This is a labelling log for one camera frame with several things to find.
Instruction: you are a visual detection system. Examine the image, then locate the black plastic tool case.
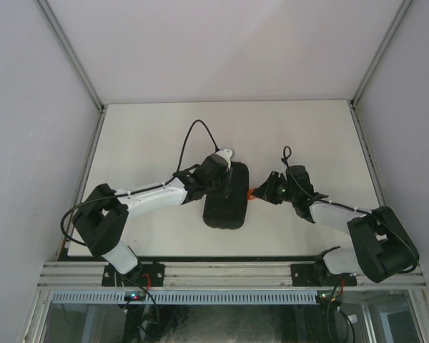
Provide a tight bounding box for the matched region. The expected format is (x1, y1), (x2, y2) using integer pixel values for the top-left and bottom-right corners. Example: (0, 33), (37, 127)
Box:
(202, 162), (250, 230)

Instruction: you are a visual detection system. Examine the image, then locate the blue slotted cable duct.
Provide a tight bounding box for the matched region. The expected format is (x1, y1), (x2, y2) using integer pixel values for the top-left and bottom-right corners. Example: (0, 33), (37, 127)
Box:
(51, 290), (318, 305)

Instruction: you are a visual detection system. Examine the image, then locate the right camera cable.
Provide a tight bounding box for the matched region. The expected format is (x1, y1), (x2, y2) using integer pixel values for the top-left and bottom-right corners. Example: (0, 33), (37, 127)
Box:
(280, 145), (421, 272)

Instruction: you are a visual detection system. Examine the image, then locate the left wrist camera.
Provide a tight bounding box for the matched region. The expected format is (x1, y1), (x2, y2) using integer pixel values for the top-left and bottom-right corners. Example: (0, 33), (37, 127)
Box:
(215, 148), (235, 168)

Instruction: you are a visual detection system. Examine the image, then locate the aluminium frame rail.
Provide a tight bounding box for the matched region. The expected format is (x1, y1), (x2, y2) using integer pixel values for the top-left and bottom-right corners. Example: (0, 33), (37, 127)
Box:
(37, 260), (426, 289)

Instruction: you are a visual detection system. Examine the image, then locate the camera cable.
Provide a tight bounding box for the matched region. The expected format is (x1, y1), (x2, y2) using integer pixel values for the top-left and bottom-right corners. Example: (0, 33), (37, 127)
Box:
(59, 119), (221, 247)
(280, 145), (421, 272)

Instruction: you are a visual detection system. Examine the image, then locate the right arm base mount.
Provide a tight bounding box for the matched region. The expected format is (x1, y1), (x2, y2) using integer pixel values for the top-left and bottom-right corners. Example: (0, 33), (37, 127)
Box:
(290, 246), (358, 287)

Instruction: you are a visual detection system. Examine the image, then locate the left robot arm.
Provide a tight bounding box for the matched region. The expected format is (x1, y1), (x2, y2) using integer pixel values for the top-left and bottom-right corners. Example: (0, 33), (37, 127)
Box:
(72, 149), (235, 286)

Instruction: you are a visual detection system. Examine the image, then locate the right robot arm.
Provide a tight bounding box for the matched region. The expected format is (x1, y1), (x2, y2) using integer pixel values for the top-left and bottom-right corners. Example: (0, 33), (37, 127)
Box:
(251, 165), (419, 285)

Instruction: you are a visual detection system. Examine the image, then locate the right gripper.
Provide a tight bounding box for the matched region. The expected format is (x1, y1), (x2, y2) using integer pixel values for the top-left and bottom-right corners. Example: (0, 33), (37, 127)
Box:
(251, 171), (297, 205)

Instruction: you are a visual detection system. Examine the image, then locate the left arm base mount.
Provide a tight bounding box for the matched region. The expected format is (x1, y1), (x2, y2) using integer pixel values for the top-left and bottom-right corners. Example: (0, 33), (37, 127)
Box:
(102, 262), (165, 288)

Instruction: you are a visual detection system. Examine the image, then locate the left camera cable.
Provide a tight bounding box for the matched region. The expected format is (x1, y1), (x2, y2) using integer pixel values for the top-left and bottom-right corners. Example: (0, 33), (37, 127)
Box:
(59, 119), (221, 247)

